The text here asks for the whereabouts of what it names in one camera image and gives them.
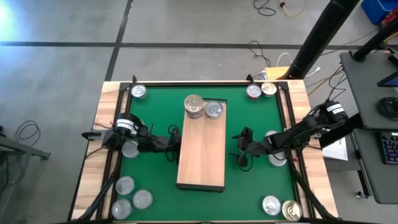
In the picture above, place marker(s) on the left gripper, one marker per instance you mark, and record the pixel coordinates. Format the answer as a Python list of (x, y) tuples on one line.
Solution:
[(158, 143)]

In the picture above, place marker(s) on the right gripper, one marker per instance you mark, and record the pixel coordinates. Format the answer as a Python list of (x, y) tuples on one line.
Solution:
[(258, 148)]

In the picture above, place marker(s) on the teal-label can silver lid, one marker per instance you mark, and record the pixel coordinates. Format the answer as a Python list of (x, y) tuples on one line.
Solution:
[(138, 91), (269, 133)]

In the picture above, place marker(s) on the wooden shelf black frame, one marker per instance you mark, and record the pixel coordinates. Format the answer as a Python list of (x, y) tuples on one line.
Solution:
[(202, 155)]

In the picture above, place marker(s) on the red-label can silver lid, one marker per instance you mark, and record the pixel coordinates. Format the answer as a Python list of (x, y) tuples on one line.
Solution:
[(124, 185), (253, 91), (214, 109)]

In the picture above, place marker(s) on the gold-lid tin can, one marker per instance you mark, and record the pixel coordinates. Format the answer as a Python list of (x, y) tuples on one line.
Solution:
[(291, 211), (269, 89)]

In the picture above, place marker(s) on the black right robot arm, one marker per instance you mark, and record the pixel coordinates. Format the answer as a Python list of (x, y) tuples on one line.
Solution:
[(304, 129)]

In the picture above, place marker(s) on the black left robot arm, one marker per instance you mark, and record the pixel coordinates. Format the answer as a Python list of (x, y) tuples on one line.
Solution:
[(136, 132)]

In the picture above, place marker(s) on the green table mat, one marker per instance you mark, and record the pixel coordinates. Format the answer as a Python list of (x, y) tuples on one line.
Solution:
[(155, 180)]

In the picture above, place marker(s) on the green-white-label can silver lid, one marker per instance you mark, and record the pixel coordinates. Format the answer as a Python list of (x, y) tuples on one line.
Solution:
[(129, 151)]

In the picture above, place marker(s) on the yellow box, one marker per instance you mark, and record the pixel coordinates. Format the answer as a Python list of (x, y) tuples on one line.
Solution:
[(276, 73)]

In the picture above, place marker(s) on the white paper sheet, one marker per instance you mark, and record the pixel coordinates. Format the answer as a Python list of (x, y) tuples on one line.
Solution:
[(337, 149)]

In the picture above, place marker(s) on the black desk leg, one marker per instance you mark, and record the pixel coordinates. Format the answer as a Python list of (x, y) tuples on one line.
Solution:
[(340, 132)]

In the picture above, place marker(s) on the desk castor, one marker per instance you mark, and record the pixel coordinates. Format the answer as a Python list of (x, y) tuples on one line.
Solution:
[(360, 194)]

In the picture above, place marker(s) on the grey desk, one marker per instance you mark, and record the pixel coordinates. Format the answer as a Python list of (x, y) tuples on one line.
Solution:
[(363, 93), (373, 174)]

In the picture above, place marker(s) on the black tower fan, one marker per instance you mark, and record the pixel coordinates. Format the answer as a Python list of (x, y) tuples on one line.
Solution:
[(323, 34)]

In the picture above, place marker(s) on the black keyboard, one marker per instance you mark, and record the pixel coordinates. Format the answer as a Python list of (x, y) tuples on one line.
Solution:
[(390, 149)]

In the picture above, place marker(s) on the grey metal table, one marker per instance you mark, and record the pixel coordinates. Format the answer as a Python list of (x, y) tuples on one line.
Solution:
[(25, 149)]

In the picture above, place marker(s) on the black tablet screen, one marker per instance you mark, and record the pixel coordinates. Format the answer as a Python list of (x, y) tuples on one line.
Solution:
[(390, 80)]

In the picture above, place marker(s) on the blue plastic bin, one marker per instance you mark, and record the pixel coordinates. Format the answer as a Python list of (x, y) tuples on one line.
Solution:
[(376, 9)]

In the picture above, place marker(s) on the red box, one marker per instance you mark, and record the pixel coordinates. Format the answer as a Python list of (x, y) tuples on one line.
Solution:
[(391, 20)]

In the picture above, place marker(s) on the black aluminium rig frame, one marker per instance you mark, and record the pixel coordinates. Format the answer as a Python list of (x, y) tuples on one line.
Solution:
[(104, 191)]

